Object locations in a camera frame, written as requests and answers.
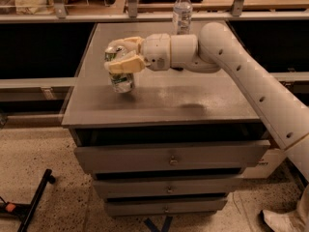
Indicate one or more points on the grey drawer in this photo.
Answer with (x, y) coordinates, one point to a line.
(165, 207)
(170, 156)
(149, 187)

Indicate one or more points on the white cardboard box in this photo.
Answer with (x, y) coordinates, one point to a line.
(266, 166)

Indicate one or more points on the metal shelf rail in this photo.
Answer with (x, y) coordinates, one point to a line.
(42, 11)

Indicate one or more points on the top grey drawer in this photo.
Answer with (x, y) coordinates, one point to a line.
(170, 156)

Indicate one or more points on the bottom grey drawer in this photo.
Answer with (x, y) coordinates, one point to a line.
(165, 207)

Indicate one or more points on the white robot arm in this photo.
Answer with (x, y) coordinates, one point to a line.
(217, 48)

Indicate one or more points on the clear plastic water bottle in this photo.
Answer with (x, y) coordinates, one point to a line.
(182, 12)

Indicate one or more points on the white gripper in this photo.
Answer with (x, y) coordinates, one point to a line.
(156, 51)

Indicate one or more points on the silver green 7up can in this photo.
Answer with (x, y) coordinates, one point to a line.
(121, 82)

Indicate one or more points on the grey drawer cabinet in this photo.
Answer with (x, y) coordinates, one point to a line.
(163, 107)

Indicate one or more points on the black stand leg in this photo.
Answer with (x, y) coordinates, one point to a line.
(25, 212)

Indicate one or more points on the middle grey drawer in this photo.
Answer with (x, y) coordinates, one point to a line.
(149, 187)

